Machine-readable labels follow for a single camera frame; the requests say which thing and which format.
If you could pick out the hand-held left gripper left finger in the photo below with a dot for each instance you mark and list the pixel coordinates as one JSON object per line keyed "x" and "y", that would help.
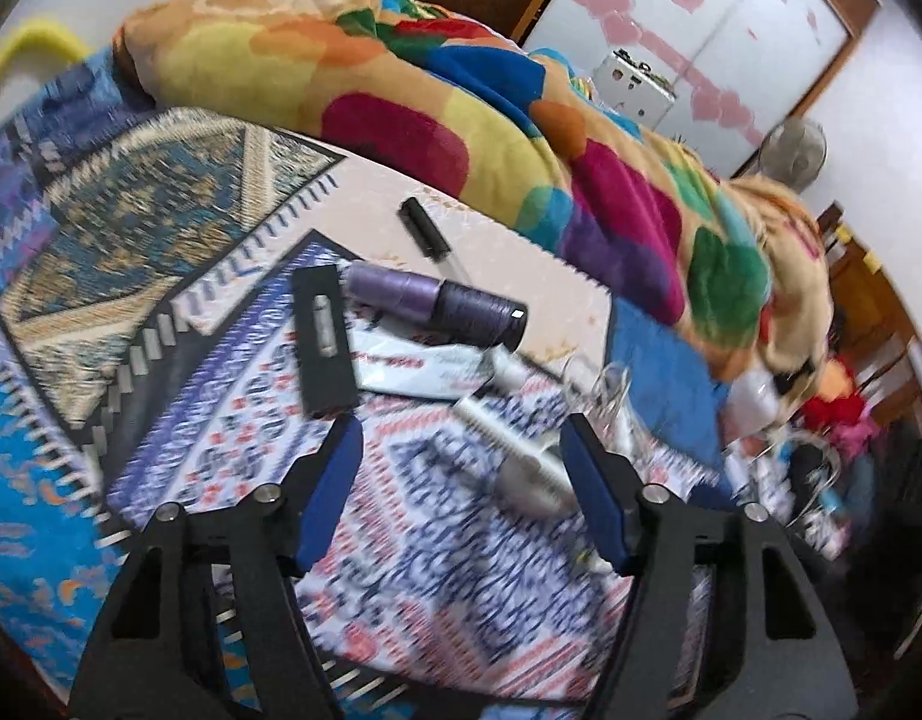
{"x": 330, "y": 487}

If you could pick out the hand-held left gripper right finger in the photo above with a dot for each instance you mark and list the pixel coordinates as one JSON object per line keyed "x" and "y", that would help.
{"x": 596, "y": 495}

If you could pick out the purple bottle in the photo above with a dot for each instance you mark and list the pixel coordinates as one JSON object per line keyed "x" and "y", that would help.
{"x": 431, "y": 300}

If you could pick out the clear pen with black cap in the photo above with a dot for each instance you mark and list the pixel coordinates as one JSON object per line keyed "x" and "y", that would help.
{"x": 420, "y": 225}

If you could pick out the clear plastic wrapper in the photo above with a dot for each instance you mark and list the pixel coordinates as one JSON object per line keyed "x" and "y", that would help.
{"x": 611, "y": 397}

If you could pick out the black rectangular package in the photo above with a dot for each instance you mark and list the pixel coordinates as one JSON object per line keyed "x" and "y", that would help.
{"x": 326, "y": 375}

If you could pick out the white squeeze tube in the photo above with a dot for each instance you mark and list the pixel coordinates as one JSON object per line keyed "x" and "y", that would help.
{"x": 401, "y": 371}

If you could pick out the pile of red clothes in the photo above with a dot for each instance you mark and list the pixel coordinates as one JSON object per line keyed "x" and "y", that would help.
{"x": 836, "y": 412}

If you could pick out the patterned bedsheet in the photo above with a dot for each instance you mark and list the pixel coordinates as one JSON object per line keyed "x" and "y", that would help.
{"x": 168, "y": 240}

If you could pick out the wooden chair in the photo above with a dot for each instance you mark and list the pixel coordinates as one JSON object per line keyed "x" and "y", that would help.
{"x": 874, "y": 307}

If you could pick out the colourful patchwork blanket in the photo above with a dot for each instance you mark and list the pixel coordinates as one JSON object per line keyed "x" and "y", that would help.
{"x": 446, "y": 135}

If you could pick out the white standing fan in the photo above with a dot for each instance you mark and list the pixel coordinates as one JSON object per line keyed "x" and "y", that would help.
{"x": 795, "y": 150}

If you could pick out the white electrical box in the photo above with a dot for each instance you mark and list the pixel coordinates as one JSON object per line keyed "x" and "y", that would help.
{"x": 633, "y": 86}

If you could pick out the white wardrobe with pink stickers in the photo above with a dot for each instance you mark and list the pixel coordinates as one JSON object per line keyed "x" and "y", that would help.
{"x": 731, "y": 22}

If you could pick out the yellow bed frame bar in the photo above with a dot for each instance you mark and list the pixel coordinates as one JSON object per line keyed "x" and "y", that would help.
{"x": 33, "y": 37}

